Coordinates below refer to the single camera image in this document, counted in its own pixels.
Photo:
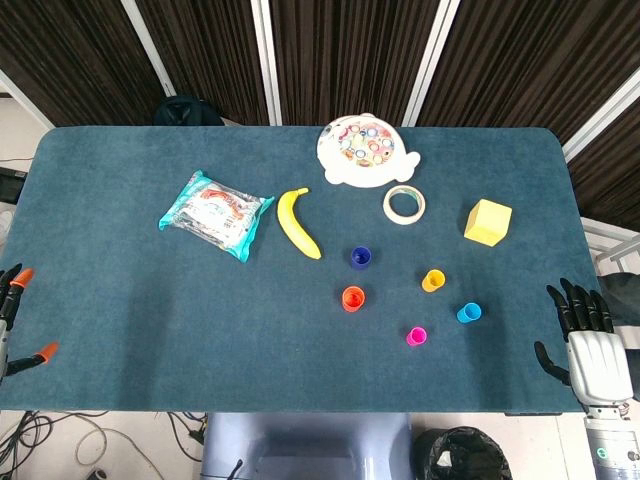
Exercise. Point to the black box device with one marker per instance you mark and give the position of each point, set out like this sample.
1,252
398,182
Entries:
10,185

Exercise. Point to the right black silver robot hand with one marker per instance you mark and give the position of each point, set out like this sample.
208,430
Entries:
597,360

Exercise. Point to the white fish-shaped toy game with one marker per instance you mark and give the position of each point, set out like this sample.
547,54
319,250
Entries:
365,160

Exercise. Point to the yellow cube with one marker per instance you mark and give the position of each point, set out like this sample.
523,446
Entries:
487,222

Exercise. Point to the black trash bag bin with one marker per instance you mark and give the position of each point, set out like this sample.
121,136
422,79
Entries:
460,455

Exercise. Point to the pink plastic cup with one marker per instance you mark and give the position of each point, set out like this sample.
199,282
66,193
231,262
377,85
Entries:
416,337

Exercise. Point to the yellow-orange plastic cup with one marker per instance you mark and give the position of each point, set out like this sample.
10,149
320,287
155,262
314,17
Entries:
432,281

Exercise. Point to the blue felt table cover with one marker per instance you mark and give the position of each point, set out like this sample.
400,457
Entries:
125,325

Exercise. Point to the left orange-tipped robot hand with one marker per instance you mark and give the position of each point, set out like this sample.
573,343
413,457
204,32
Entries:
11,300

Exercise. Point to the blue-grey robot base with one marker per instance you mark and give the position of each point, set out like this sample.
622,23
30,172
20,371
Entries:
305,445

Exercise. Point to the masking tape roll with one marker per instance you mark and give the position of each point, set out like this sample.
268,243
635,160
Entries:
390,212

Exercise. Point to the yellow banana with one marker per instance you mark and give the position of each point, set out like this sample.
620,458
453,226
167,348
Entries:
295,225

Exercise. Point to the dark fabric object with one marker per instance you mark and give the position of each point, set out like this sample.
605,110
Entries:
622,297

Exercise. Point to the white metal rack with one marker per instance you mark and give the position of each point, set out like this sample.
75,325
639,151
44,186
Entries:
612,245

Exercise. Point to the light blue plastic cup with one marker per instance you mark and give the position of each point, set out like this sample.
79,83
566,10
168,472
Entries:
468,313

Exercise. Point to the dark blue plastic cup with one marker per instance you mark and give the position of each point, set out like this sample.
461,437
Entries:
360,257

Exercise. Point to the black backpack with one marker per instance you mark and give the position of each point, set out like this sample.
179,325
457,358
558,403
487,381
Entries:
187,112

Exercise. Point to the dark brown curtain panel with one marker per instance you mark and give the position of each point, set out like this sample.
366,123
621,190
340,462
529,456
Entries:
210,50
525,60
345,55
615,180
75,55

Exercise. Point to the teal snack packet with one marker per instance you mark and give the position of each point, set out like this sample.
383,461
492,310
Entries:
215,212

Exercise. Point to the red-orange plastic cup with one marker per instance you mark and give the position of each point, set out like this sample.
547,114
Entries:
353,299

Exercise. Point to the white partition post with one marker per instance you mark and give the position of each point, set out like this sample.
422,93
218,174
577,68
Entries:
600,117
147,45
430,60
25,100
266,60

